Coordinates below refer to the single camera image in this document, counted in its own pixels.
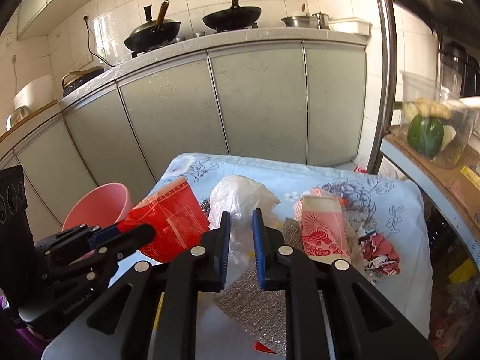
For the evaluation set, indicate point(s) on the black wok with lid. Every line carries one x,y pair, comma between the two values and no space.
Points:
154,32

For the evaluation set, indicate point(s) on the grey kitchen cabinet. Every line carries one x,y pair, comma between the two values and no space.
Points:
294,95

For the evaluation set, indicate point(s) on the black induction cooker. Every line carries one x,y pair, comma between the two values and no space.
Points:
73,80

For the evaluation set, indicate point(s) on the crumpled red patterned wrapper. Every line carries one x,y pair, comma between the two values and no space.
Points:
379,255

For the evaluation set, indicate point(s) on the metal shelf pole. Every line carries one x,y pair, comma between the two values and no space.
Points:
389,82

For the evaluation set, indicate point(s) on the pink plastic trash bin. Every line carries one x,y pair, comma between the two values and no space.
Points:
104,206

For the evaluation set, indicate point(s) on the clear plastic container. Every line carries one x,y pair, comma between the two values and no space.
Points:
463,120

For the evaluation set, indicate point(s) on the steel pot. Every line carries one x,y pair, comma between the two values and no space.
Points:
301,19

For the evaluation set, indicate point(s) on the green bell pepper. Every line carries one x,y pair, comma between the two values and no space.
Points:
425,135

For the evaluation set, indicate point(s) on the red cardboard box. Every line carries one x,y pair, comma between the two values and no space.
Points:
262,348

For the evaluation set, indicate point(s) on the white plastic bag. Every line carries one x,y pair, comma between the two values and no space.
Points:
240,196

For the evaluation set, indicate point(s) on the red plastic snack bag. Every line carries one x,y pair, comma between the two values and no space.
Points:
176,216

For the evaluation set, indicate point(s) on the black wok wooden handle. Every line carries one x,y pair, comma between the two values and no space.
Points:
233,18

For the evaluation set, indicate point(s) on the small steel kettle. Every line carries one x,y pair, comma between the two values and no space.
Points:
322,20

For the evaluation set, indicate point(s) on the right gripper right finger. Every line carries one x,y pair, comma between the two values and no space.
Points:
258,238

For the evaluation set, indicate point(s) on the white cabbage piece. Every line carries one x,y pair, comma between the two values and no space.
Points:
449,133

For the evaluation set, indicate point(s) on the yellow foam fruit net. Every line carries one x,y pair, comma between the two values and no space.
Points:
157,315

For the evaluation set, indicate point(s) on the crumpled clear plastic wrap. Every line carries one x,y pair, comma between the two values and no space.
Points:
355,250

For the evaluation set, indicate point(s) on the white spoon handle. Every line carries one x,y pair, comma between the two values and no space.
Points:
464,103

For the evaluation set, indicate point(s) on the black blender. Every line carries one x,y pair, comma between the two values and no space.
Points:
458,71

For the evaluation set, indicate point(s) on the flattened cardboard sheet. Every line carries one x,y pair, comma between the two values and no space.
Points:
462,180

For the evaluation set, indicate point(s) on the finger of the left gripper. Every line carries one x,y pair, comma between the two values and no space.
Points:
127,243
105,234

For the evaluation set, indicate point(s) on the light blue floral tablecloth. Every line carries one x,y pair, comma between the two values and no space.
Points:
389,209

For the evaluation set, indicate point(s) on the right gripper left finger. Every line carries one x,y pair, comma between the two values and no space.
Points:
224,231

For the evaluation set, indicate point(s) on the ginger root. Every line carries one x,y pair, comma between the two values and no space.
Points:
430,108

